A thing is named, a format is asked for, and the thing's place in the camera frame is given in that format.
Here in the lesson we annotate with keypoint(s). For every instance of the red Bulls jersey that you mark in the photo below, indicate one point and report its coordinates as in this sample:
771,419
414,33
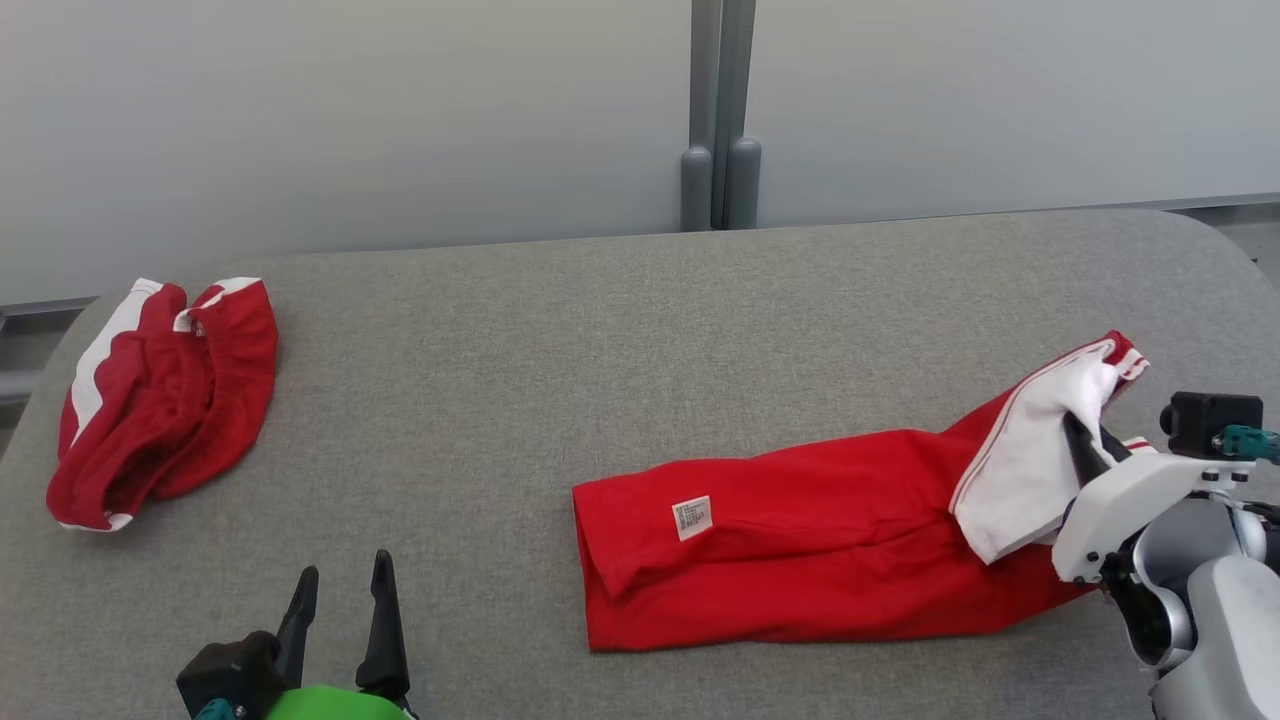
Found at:
800,560

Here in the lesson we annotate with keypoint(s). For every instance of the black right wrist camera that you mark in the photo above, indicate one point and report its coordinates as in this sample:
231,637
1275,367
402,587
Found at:
1205,420

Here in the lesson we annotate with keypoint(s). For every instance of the grey partition post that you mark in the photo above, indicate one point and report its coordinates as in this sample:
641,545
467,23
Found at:
720,100

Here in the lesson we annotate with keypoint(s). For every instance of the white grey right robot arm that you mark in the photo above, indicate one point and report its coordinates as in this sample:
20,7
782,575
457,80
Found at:
1210,620

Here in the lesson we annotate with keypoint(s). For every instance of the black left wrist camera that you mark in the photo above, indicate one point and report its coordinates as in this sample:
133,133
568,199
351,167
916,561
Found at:
230,675

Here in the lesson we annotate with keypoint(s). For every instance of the red shorts with white stripe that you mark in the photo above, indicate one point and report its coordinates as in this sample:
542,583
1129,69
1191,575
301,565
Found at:
160,410

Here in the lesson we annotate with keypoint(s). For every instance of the grey fabric sofa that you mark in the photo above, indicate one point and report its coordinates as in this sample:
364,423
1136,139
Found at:
600,360

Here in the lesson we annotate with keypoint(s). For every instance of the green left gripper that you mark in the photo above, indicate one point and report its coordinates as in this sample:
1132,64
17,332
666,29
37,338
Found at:
340,705

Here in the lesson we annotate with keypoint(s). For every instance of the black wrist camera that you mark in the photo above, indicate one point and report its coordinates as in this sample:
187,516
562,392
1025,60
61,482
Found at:
1205,420
230,675

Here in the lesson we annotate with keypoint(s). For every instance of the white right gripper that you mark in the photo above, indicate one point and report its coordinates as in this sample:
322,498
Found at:
1130,500

